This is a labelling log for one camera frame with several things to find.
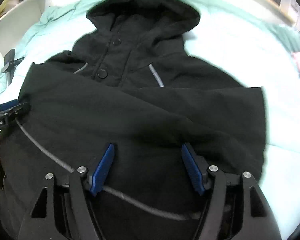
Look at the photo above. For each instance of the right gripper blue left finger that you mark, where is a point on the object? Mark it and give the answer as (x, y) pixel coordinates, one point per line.
(100, 169)

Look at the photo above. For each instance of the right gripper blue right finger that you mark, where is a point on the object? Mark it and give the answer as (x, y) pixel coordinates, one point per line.
(196, 167)

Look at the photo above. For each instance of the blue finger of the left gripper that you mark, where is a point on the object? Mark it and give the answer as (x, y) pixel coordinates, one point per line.
(8, 105)
(18, 111)

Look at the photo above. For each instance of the black hooded jacket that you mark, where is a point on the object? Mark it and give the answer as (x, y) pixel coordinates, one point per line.
(130, 82)

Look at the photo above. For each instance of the light green quilted bedspread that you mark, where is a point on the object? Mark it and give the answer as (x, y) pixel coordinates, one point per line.
(256, 54)

